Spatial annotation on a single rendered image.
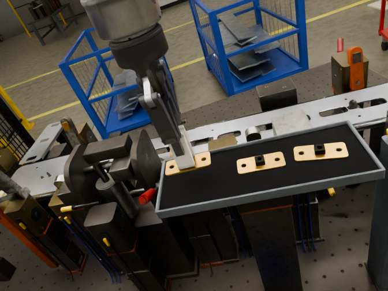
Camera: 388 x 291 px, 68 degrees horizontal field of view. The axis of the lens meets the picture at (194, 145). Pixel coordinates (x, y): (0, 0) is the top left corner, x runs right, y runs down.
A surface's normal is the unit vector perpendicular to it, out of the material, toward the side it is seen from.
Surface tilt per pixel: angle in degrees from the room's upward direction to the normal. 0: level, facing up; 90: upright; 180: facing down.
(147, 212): 0
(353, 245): 0
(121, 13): 90
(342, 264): 0
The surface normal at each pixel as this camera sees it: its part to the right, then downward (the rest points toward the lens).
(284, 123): -0.29, -0.76
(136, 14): 0.50, 0.40
